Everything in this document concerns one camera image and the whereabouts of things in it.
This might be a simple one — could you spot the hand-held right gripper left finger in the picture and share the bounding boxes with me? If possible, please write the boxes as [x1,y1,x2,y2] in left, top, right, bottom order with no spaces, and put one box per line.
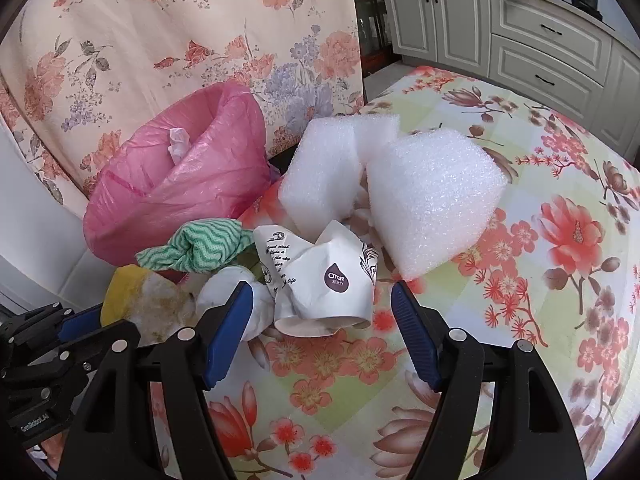
[55,280,256,480]

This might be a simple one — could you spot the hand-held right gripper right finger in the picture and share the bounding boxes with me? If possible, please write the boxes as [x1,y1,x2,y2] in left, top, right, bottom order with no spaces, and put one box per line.
[390,280,588,480]

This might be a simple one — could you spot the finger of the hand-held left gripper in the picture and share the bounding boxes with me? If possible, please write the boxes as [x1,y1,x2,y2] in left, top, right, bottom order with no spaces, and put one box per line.
[0,321,141,387]
[0,302,107,348]

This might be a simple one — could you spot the crushed floral print paper cup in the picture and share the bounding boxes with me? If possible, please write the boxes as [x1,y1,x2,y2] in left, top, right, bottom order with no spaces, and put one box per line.
[275,220,381,338]

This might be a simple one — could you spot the pink trash bag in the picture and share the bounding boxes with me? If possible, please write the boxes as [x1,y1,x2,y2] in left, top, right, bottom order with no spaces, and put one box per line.
[82,82,273,268]

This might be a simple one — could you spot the yellow sponge with white pad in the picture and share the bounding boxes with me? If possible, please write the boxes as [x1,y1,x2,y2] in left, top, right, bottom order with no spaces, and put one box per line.
[100,265,198,348]

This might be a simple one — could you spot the white crumpled tissue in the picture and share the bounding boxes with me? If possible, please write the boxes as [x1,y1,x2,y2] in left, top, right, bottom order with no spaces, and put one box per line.
[167,127,190,163]
[195,266,276,343]

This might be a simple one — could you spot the crumpled white paper cup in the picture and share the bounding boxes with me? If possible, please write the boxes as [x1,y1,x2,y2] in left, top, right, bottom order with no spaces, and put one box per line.
[252,225,301,301]

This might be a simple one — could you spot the green striped cloth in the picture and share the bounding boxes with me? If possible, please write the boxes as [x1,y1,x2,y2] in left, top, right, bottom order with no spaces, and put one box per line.
[135,218,256,276]

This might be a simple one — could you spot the floral tablecloth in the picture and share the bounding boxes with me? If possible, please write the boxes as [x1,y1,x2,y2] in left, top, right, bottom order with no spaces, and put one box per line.
[150,65,640,480]

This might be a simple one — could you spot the white foam block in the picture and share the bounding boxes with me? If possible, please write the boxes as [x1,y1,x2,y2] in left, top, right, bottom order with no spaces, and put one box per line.
[367,127,511,282]

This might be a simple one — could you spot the folded white foam sheet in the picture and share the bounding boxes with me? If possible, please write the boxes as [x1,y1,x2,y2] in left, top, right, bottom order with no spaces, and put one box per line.
[277,112,401,241]

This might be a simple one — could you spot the floral beige cloth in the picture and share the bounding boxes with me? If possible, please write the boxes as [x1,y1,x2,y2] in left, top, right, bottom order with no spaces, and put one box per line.
[0,0,366,206]

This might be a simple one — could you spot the cream kitchen cabinets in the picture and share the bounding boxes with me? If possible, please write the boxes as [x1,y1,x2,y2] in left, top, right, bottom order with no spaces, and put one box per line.
[372,0,640,148]

